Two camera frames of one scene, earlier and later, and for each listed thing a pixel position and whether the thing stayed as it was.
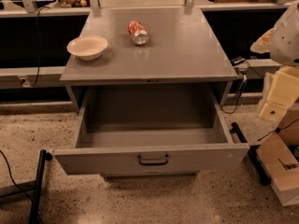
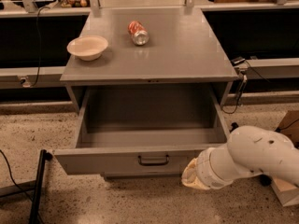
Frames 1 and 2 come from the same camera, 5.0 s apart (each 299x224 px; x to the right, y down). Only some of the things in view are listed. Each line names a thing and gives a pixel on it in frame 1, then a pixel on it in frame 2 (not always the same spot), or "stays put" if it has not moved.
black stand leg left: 35,215 stays put
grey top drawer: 155,131 stays put
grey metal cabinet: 184,49 stays put
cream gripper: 286,41 → 204,169
